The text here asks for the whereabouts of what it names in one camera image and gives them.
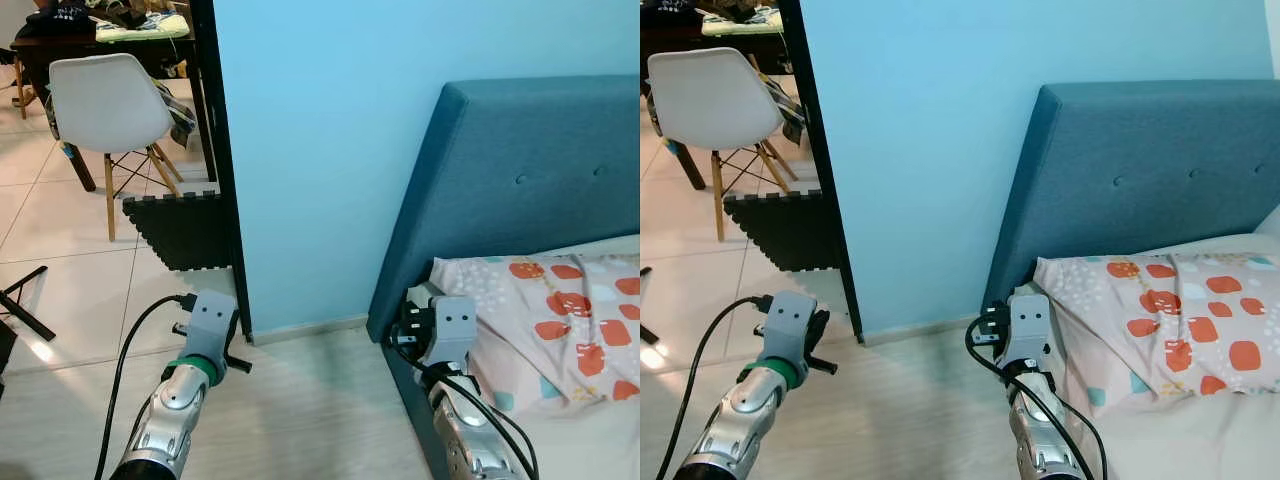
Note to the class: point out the white chair wooden legs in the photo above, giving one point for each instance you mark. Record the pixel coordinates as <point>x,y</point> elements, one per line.
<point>710,100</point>
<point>110,105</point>

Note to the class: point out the black bag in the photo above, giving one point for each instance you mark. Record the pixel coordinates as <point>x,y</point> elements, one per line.
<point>65,18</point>
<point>665,12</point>

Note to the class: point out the black door frame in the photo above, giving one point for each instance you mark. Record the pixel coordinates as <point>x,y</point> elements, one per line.
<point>813,120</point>
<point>212,120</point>

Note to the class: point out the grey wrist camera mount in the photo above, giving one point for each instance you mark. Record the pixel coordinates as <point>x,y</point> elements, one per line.
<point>790,322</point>
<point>1030,325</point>
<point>455,330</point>
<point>212,320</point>

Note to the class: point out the black foam floor mat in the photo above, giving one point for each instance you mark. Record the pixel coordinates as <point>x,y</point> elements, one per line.
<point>180,230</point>
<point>790,230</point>

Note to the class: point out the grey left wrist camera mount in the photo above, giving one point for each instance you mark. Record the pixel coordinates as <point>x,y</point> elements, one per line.
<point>212,320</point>
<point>790,322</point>

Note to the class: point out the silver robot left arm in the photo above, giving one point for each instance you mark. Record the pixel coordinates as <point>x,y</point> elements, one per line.
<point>175,420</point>
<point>735,425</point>

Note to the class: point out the black tripod leg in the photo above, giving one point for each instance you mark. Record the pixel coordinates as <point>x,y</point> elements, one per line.
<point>35,325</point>
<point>647,333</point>

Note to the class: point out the orange spotted white pillow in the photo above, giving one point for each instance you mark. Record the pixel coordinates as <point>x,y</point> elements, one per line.
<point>1200,310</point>
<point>520,330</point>

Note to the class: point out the checked cloth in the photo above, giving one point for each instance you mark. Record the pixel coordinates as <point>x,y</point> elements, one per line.
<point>180,115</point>
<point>790,115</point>

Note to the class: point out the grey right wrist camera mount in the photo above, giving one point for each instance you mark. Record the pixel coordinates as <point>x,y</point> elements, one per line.
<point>455,330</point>
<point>1030,325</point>

